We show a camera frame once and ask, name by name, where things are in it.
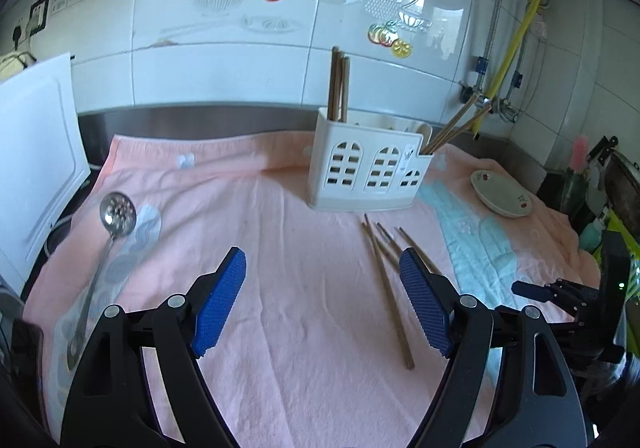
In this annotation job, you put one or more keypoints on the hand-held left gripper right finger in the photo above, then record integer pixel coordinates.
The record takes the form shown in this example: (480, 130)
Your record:
(425, 303)

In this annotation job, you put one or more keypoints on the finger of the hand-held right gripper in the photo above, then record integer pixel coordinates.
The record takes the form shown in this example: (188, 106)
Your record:
(575, 300)
(530, 289)

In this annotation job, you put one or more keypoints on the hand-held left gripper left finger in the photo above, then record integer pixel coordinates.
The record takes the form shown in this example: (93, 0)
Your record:
(220, 300)

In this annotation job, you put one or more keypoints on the group of wooden chopsticks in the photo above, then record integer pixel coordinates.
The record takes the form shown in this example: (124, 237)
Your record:
(385, 278)

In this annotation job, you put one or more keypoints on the white plastic utensil holder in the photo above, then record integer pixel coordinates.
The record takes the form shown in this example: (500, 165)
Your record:
(350, 188)

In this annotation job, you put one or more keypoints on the brown wooden chopstick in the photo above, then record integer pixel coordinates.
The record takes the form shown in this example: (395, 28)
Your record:
(450, 124)
(333, 83)
(345, 93)
(339, 88)
(460, 130)

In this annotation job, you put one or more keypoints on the teal plastic bottle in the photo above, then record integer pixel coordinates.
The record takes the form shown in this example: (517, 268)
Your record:
(592, 233)

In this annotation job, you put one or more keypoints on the pink printed towel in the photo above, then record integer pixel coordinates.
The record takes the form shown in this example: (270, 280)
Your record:
(300, 278)

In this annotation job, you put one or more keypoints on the white ceramic bowl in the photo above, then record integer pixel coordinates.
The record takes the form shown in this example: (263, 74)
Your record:
(500, 193)

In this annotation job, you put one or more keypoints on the glass jar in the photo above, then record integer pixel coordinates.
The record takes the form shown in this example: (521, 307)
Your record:
(575, 188)

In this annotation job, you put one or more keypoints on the dark metal wok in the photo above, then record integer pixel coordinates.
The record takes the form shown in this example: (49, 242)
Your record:
(622, 178)

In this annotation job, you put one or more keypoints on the metal slotted spoon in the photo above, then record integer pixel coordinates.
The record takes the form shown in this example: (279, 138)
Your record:
(117, 213)

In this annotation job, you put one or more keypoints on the pink bottle brush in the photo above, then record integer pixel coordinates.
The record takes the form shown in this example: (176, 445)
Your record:
(580, 150)

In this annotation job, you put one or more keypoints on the metal water valve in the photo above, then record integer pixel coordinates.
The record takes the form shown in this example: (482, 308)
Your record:
(510, 112)

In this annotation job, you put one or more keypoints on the white plastic cutting board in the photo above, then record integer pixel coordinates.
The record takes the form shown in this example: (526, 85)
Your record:
(35, 153)

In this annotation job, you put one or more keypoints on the cream white appliance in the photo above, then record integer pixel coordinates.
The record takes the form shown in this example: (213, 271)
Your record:
(10, 65)

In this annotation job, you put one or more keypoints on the black wall socket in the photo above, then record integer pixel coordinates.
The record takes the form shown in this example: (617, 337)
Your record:
(39, 13)

